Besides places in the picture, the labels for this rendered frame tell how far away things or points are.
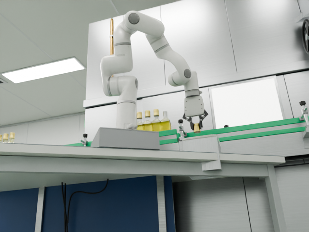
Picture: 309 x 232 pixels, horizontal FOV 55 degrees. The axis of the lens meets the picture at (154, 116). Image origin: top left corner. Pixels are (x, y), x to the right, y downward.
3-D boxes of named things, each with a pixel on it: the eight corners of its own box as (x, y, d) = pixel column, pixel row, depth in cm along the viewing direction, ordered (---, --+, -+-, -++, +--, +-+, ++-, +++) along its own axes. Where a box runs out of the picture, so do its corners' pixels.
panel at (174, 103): (286, 126, 181) (275, 77, 194) (287, 125, 179) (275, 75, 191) (145, 145, 204) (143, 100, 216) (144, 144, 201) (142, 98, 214)
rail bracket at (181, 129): (188, 145, 175) (186, 125, 180) (182, 137, 160) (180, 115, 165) (183, 146, 176) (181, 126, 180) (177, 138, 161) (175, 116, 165)
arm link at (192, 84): (174, 68, 148) (165, 73, 157) (177, 89, 147) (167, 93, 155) (199, 69, 156) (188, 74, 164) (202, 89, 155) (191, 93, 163)
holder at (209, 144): (223, 164, 164) (221, 150, 167) (219, 152, 139) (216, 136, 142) (192, 167, 168) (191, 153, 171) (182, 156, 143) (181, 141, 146)
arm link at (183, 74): (151, 54, 152) (171, 89, 155) (164, 44, 141) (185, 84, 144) (163, 47, 157) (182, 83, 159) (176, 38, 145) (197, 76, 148)
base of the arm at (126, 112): (147, 132, 134) (147, 101, 139) (122, 129, 128) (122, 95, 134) (133, 142, 146) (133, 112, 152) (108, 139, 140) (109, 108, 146)
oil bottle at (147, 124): (155, 153, 186) (153, 121, 194) (152, 151, 181) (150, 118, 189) (146, 154, 188) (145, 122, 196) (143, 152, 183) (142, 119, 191)
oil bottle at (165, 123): (173, 151, 184) (170, 119, 192) (171, 149, 179) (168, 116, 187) (164, 153, 185) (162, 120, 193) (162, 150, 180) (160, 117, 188)
